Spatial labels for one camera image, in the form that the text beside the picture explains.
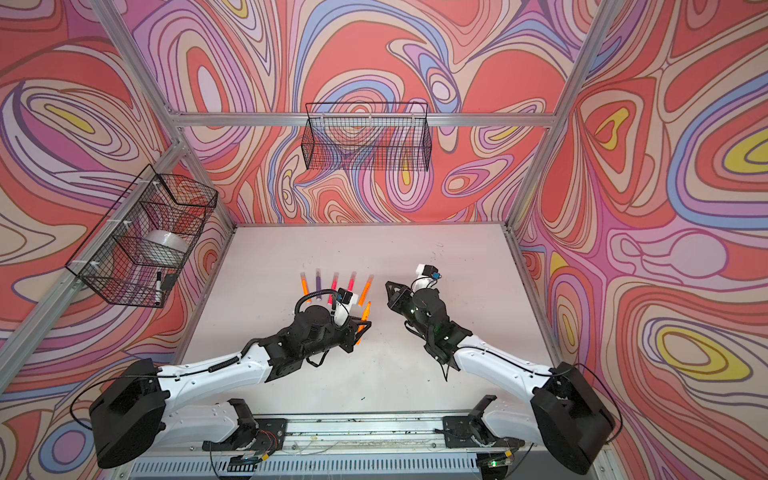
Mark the left black wire basket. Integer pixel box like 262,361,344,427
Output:
66,166,218,308

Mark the orange highlighter top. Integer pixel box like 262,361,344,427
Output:
300,272,310,296

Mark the pink highlighter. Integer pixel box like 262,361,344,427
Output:
327,272,339,307
347,271,357,294

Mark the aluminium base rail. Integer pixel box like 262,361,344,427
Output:
119,410,607,457

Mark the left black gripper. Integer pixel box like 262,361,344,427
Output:
299,317,373,363

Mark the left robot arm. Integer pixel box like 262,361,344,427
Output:
88,305,371,469

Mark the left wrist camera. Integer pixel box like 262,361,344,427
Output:
331,288,358,326

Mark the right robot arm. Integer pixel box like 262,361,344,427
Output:
385,277,616,475

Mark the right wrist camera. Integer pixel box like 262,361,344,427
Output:
410,264,442,292

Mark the black marker in basket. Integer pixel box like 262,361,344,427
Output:
154,271,164,307

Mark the black wire basket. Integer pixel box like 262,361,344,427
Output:
301,100,432,172
66,166,218,308

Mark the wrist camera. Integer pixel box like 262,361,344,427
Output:
331,288,358,326
410,264,442,292

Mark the back black wire basket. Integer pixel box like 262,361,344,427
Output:
301,100,432,172

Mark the orange highlighter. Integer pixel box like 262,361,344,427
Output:
356,301,372,345
300,272,310,296
358,274,374,307

